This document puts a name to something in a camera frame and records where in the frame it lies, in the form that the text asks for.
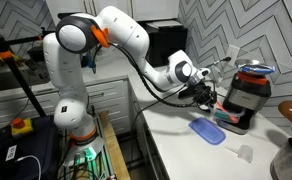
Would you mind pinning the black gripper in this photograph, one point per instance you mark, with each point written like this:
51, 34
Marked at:
201, 94

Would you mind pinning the clear plastic bowl with items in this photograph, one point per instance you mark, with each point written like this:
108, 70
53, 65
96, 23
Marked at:
219, 112

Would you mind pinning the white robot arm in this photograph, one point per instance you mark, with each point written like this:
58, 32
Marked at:
76, 35

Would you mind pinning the black silver coffeemaker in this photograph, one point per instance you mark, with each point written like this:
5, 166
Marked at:
247, 91

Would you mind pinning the blue packet on coffeemaker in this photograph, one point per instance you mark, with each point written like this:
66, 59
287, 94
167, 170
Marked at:
257, 69

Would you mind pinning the blue plastic lid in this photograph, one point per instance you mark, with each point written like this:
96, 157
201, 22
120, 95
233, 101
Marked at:
208, 131

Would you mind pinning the clear plastic measuring scoop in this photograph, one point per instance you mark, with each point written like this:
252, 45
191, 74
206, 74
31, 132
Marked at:
244, 152

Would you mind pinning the black box appliance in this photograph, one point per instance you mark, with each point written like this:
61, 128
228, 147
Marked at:
164, 41

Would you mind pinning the white lower cabinet drawers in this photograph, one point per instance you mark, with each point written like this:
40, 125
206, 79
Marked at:
111, 96

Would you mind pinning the grey pot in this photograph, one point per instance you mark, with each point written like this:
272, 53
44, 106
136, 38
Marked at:
281, 165

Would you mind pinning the white upper cabinet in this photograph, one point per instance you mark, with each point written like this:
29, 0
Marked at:
139, 10

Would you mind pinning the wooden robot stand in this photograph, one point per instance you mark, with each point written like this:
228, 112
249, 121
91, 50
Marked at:
101, 159

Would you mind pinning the blue bottle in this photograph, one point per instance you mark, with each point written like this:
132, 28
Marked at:
90, 61

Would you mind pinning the yellow emergency stop button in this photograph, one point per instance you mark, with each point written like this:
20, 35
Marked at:
20, 127

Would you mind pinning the black bag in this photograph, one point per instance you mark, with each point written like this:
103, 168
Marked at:
33, 155

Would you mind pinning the white wall outlet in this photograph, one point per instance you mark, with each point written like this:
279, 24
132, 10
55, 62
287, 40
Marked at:
232, 52

